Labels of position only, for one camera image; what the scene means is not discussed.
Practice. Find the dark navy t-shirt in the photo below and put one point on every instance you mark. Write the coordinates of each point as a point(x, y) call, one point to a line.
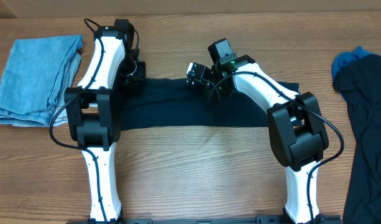
point(165, 102)

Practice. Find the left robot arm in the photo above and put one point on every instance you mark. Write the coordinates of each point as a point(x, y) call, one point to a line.
point(93, 111)

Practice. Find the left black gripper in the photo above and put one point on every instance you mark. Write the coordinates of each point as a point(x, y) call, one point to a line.
point(137, 78)

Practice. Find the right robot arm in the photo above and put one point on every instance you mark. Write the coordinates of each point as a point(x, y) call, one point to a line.
point(297, 135)

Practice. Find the folded light blue jeans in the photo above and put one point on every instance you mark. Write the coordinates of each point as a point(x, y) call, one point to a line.
point(35, 77)

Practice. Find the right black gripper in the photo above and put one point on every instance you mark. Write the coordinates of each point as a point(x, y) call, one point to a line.
point(199, 79)

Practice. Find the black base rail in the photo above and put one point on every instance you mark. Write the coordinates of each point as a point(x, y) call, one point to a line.
point(260, 219)

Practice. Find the blue garment under pile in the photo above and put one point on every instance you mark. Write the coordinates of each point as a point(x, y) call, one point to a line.
point(345, 58)

